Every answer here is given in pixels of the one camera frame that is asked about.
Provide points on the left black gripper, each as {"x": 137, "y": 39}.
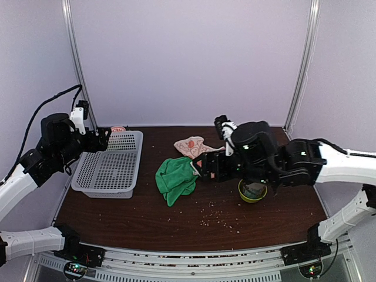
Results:
{"x": 101, "y": 145}

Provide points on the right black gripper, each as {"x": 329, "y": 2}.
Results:
{"x": 207, "y": 158}

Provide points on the orange bunny pattern towel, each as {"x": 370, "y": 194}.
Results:
{"x": 194, "y": 146}

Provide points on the green microfiber towel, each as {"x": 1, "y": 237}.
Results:
{"x": 175, "y": 178}

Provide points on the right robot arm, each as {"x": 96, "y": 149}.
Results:
{"x": 253, "y": 155}

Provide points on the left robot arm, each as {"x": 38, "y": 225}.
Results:
{"x": 62, "y": 142}

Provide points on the white perforated plastic basket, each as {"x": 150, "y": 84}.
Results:
{"x": 112, "y": 173}

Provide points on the green bowl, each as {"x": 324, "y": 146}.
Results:
{"x": 241, "y": 186}

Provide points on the white coral pattern mug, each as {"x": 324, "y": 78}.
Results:
{"x": 254, "y": 190}

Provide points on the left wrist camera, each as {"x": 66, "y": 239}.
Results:
{"x": 78, "y": 115}

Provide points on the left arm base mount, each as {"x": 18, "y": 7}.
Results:
{"x": 83, "y": 257}

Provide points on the left aluminium frame post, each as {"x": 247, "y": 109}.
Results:
{"x": 68, "y": 18}

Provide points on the aluminium frame post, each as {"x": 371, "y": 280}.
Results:
{"x": 308, "y": 50}
{"x": 68, "y": 18}

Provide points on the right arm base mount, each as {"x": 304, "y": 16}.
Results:
{"x": 307, "y": 257}

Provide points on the right aluminium frame post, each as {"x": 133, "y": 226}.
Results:
{"x": 308, "y": 50}

